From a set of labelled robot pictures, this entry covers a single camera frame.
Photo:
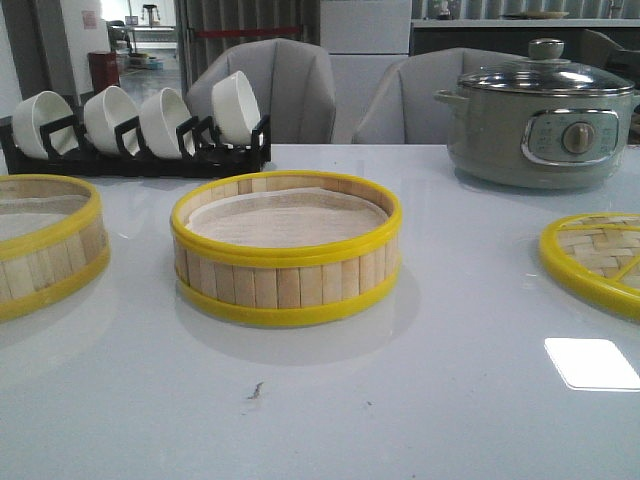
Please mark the red bin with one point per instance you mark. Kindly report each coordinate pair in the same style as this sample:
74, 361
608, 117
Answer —
103, 70

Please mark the right grey chair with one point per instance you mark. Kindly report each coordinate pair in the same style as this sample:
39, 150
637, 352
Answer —
403, 109

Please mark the grey chair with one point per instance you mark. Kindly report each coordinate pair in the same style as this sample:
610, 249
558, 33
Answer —
403, 109
292, 81

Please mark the green electric cooking pot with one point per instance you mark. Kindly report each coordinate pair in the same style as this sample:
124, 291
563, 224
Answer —
537, 141

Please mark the bamboo steamer tier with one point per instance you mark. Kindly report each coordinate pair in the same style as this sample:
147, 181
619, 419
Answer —
287, 248
43, 267

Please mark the black dish rack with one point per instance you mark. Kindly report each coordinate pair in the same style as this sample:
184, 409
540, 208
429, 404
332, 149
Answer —
202, 153

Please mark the left grey chair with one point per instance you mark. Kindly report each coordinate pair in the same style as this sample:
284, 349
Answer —
292, 81

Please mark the glass pot lid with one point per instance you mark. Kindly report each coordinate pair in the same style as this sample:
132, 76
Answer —
545, 72

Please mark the woven bamboo steamer lid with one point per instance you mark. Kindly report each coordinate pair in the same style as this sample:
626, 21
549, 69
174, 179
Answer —
596, 256

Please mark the white bowl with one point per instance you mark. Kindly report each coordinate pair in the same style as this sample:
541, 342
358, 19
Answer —
31, 114
102, 113
160, 116
235, 108

